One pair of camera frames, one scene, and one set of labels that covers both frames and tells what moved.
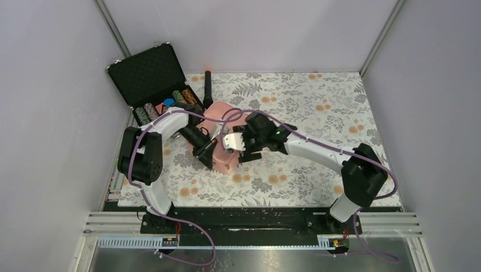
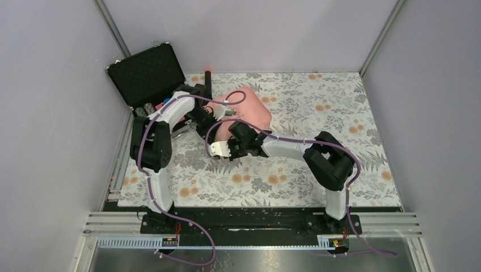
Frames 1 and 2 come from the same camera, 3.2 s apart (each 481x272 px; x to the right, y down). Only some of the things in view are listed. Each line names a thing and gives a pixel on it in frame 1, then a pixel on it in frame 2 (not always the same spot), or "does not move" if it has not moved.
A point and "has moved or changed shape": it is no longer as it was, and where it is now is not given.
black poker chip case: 152,80 does not move
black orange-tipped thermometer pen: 207,101 does not move
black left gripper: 205,152 -> 203,131
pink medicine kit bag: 218,118 has moved or changed shape
